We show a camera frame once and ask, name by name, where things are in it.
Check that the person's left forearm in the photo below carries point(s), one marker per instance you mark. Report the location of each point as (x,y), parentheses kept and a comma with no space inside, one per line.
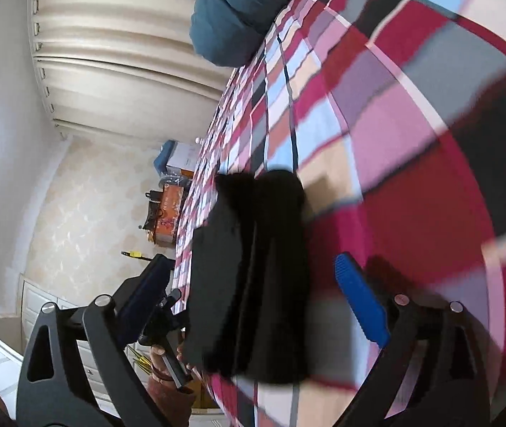
(172,404)

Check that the white cardboard box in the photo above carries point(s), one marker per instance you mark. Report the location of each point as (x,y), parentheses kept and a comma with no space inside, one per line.
(184,158)

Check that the yellow and black tool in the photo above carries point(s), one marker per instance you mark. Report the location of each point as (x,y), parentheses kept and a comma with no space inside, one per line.
(135,255)

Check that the blue pillow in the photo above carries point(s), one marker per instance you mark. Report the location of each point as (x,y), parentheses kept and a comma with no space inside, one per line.
(239,9)

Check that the white cabinet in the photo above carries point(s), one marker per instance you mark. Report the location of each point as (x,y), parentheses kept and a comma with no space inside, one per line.
(39,293)

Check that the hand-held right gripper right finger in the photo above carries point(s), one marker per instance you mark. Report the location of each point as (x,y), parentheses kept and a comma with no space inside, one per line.
(362,302)

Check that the brown cardboard box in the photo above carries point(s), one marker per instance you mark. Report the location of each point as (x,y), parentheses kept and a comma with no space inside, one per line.
(201,393)

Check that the beige curtain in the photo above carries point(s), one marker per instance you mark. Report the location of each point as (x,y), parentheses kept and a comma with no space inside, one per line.
(123,53)

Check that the plaid bed sheet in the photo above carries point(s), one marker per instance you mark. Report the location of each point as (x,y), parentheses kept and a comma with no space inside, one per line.
(391,142)

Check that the black handbag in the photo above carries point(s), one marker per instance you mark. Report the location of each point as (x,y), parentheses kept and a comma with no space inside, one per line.
(152,209)

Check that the orange printed box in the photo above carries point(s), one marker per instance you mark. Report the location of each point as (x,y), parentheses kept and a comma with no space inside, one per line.
(172,213)

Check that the black pants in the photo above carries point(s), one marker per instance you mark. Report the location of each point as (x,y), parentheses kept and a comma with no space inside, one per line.
(253,275)

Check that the blue cloth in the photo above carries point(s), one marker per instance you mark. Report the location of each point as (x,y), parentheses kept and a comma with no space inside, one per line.
(164,155)

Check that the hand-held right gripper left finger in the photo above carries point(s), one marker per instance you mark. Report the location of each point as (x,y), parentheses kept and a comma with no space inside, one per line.
(144,298)

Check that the person's left hand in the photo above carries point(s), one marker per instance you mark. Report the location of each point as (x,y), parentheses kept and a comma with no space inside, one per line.
(157,360)

